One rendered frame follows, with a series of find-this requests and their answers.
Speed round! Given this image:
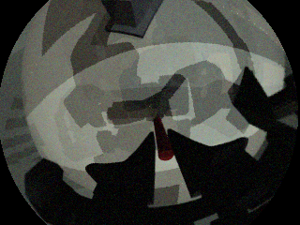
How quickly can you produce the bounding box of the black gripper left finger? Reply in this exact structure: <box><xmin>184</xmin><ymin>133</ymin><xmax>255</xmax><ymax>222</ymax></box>
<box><xmin>85</xmin><ymin>131</ymin><xmax>155</xmax><ymax>205</ymax></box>

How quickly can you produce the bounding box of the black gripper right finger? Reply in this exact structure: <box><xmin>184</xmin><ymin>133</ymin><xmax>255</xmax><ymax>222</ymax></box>
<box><xmin>168</xmin><ymin>128</ymin><xmax>248</xmax><ymax>199</ymax></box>

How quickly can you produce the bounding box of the dark red peg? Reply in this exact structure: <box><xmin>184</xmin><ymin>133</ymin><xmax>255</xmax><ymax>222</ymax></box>
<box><xmin>154</xmin><ymin>117</ymin><xmax>173</xmax><ymax>160</ymax></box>

